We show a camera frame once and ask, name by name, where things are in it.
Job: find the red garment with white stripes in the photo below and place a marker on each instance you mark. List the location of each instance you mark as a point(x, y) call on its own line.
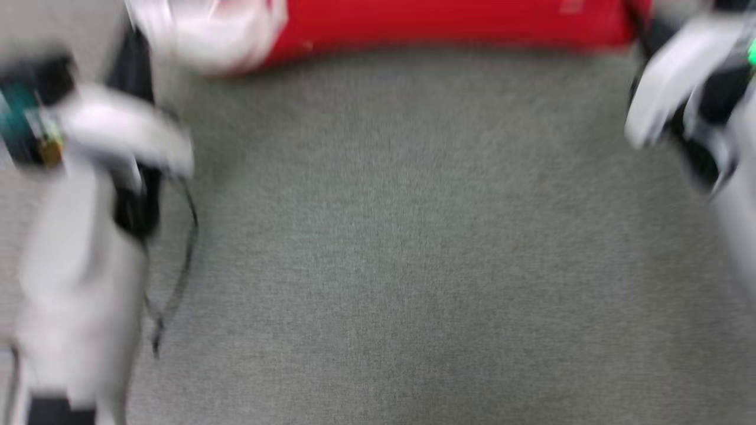
point(449, 23)

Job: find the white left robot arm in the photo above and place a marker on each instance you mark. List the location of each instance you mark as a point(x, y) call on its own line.
point(82, 283)

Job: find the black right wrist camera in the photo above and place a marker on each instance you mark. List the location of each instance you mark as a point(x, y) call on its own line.
point(735, 6)

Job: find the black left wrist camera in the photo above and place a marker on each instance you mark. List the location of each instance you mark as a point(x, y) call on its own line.
point(32, 109)

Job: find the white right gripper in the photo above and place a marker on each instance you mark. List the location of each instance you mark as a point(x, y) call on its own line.
point(685, 77)

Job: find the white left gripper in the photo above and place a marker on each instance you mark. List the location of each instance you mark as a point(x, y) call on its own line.
point(124, 133)

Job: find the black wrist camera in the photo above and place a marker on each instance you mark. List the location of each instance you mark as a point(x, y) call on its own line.
point(32, 109)
point(735, 6)

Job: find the grey fabric sofa cushion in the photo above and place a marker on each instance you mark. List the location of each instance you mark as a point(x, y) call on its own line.
point(401, 236)

